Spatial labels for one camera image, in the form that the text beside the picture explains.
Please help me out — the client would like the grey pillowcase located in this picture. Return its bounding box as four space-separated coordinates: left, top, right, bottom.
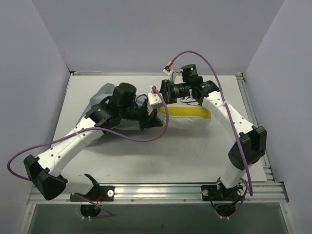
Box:
79 83 169 145

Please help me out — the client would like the cream pillow yellow edge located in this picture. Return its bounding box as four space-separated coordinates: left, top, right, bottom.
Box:
167 104 212 129

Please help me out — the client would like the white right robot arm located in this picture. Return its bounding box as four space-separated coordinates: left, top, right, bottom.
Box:
160 64 267 199

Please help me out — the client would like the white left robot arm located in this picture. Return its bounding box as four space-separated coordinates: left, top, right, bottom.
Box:
23 83 164 200

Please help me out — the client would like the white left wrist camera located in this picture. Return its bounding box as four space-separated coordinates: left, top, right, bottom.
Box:
147 93 163 113

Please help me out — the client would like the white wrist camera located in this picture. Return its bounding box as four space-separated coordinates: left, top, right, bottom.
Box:
147 93 163 113
163 66 180 83

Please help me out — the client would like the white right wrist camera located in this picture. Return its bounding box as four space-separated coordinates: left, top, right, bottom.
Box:
163 66 180 83

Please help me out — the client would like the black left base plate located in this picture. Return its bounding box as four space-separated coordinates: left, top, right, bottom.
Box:
78 185 115 202

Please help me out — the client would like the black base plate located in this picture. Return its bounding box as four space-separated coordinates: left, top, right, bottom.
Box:
78 185 115 202
201 184 244 201

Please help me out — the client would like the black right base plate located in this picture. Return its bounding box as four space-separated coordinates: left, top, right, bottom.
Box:
201 184 244 201

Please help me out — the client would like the aluminium right side rail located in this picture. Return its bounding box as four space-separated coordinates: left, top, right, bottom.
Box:
235 72 277 182

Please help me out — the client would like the aluminium rail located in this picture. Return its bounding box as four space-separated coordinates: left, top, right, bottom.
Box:
235 72 277 182
27 181 290 204

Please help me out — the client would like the aluminium front rail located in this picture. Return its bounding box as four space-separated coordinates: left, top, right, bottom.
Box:
27 181 290 204

